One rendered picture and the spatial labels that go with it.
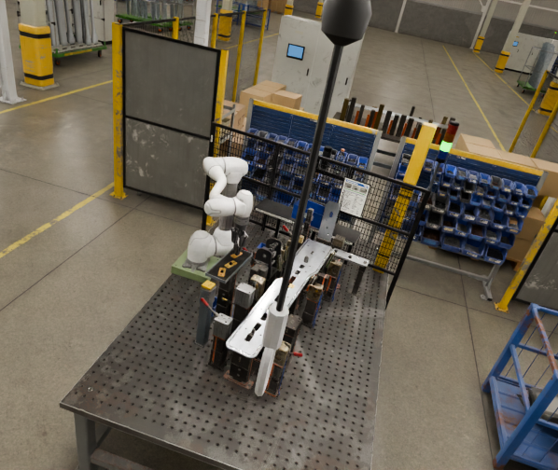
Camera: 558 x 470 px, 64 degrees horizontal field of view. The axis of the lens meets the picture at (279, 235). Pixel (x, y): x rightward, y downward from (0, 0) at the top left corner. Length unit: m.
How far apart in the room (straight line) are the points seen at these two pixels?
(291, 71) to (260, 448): 8.09
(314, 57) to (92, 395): 7.98
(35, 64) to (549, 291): 9.11
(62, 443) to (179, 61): 3.60
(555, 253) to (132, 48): 4.83
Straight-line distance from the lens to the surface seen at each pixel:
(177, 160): 5.36
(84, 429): 2.84
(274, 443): 2.54
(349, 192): 3.68
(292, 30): 9.56
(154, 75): 5.22
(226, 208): 2.61
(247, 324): 2.64
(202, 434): 2.52
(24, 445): 3.44
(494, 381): 4.26
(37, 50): 10.00
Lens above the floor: 2.77
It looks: 30 degrees down
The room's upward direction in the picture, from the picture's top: 12 degrees clockwise
